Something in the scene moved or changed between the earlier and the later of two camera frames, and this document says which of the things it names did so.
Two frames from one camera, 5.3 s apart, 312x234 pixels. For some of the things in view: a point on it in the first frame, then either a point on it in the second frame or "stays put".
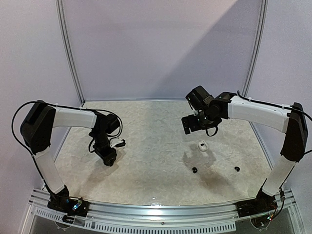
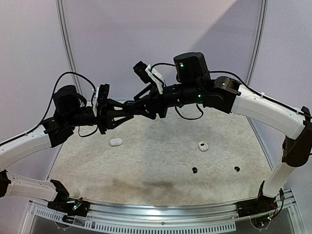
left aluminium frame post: (68, 51) stays put
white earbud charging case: (203, 146) stays put
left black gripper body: (102, 150) to (102, 120)
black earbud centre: (194, 169) stays put
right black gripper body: (190, 124) to (159, 102)
